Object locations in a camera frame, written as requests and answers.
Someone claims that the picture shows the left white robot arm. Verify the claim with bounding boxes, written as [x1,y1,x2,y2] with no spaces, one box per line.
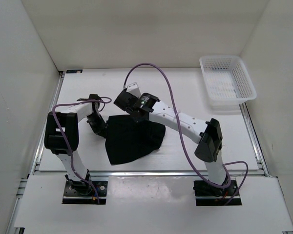
[44,94,112,199]

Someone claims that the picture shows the white perforated plastic basket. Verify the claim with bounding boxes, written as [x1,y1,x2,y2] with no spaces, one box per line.
[199,55,257,108]

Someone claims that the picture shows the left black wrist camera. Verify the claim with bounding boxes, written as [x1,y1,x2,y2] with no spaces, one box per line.
[88,94,101,101]

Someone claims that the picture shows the black shorts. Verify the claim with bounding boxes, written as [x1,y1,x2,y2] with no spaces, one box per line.
[105,115,166,165]

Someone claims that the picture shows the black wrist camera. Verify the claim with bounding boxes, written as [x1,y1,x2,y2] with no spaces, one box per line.
[113,82,141,114]
[88,94,101,101]

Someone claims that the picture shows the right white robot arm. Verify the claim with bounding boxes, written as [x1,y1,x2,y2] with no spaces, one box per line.
[127,91,231,195]

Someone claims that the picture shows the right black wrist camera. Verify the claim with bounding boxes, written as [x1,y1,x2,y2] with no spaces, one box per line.
[113,82,141,114]

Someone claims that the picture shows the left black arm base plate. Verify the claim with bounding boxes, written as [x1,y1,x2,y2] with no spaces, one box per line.
[62,180,108,205]

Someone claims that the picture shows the aluminium front rail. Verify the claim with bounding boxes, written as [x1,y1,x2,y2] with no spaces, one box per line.
[90,171,197,176]

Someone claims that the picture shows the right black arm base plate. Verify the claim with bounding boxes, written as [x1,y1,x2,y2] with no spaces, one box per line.
[193,180,242,207]

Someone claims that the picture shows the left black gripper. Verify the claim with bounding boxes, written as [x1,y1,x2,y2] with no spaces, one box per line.
[86,114,108,137]

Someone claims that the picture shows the black corner bracket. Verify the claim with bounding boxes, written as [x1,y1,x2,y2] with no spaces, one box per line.
[66,69,83,74]

